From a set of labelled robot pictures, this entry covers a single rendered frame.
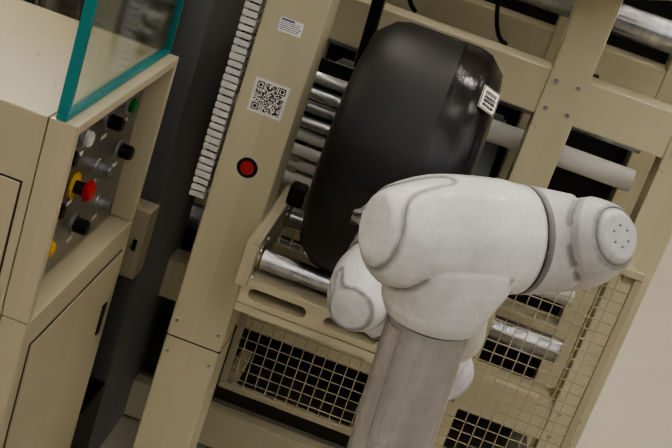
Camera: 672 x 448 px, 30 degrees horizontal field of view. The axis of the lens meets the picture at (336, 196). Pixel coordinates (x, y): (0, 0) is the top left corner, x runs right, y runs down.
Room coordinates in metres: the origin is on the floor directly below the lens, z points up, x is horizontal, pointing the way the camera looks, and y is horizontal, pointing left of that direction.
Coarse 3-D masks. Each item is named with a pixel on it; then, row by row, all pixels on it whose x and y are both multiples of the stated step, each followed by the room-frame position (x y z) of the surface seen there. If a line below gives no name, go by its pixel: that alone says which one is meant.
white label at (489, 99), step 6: (486, 90) 2.41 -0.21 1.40; (492, 90) 2.42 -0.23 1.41; (486, 96) 2.40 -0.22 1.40; (492, 96) 2.41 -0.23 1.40; (498, 96) 2.42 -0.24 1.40; (480, 102) 2.38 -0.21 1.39; (486, 102) 2.39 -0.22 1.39; (492, 102) 2.40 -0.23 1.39; (486, 108) 2.38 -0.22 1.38; (492, 108) 2.39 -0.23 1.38; (492, 114) 2.38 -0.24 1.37
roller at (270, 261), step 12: (264, 252) 2.42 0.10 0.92; (276, 252) 2.43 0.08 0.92; (264, 264) 2.40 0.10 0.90; (276, 264) 2.40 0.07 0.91; (288, 264) 2.41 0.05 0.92; (300, 264) 2.41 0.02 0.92; (288, 276) 2.40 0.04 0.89; (300, 276) 2.40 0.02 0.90; (312, 276) 2.40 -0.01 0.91; (324, 276) 2.40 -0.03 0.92; (312, 288) 2.41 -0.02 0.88; (324, 288) 2.40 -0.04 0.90
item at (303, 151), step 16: (320, 64) 3.02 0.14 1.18; (336, 64) 3.01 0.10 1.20; (320, 80) 2.89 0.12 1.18; (336, 80) 2.89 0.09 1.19; (320, 96) 2.88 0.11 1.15; (336, 96) 2.89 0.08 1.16; (304, 112) 3.02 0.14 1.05; (320, 112) 2.89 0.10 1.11; (304, 128) 3.02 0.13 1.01; (320, 128) 2.88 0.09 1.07; (304, 144) 3.02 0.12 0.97; (320, 144) 2.89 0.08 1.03; (304, 160) 2.90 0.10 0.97; (288, 176) 2.88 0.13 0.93; (304, 176) 2.89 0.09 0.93
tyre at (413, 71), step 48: (384, 48) 2.44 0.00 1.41; (432, 48) 2.47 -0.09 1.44; (480, 48) 2.57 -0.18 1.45; (384, 96) 2.34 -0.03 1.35; (432, 96) 2.36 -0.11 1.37; (480, 96) 2.40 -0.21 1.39; (336, 144) 2.31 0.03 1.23; (384, 144) 2.29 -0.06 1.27; (432, 144) 2.30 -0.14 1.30; (480, 144) 2.35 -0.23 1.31; (336, 192) 2.28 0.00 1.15; (336, 240) 2.31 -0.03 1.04
